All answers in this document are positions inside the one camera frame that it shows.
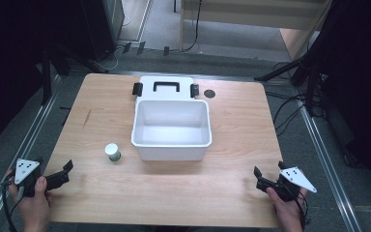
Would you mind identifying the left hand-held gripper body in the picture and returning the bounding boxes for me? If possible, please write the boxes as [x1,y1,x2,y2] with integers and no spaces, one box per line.
[14,158,71,198]

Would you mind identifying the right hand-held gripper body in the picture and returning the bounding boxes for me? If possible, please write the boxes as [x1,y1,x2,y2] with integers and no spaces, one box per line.
[256,166,318,203]

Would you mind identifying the person's right hand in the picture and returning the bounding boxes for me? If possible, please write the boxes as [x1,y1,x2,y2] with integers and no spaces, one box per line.
[266,187,308,232]

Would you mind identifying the person's left hand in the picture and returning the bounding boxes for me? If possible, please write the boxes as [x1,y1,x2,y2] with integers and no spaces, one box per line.
[7,176,51,232]

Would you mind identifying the small white jar green label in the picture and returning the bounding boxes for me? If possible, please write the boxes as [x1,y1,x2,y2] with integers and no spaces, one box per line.
[104,142,123,163]

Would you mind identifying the black metal stand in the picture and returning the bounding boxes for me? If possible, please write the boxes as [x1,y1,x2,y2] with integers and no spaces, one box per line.
[254,47,328,112]
[41,44,75,106]

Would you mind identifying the white plastic storage box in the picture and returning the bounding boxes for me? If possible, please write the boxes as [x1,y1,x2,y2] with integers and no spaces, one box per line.
[130,99,214,161]

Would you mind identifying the dark curtain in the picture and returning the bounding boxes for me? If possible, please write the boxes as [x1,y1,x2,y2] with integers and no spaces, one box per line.
[0,0,85,154]
[315,0,371,194]

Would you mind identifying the black cabinet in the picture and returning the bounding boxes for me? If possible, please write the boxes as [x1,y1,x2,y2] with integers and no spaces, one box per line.
[78,0,126,62]

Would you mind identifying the metal floor rail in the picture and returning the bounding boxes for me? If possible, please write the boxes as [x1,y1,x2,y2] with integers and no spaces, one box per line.
[298,96,364,232]
[0,74,62,232]

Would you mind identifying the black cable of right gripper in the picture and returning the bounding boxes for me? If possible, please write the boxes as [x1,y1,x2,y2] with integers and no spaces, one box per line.
[294,192,311,232]

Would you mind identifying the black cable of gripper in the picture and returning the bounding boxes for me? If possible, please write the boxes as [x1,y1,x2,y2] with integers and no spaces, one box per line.
[294,192,311,232]
[0,173,25,232]

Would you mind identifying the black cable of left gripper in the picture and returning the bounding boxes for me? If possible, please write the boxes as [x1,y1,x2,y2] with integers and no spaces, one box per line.
[0,173,25,232]

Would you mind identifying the black floor cables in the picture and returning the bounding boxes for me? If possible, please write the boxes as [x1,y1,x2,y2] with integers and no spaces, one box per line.
[265,61,328,137]

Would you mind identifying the white floor cable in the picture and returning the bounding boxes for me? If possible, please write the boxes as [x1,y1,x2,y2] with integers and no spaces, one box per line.
[93,44,125,73]

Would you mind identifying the white lid with black handle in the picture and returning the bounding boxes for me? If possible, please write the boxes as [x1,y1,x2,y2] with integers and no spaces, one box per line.
[131,75,200,102]

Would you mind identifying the hanging black cable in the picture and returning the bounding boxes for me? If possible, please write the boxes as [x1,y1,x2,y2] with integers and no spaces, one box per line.
[184,0,204,53]

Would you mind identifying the light wooden furniture frame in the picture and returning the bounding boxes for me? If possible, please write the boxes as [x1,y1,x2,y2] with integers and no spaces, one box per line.
[179,0,333,61]

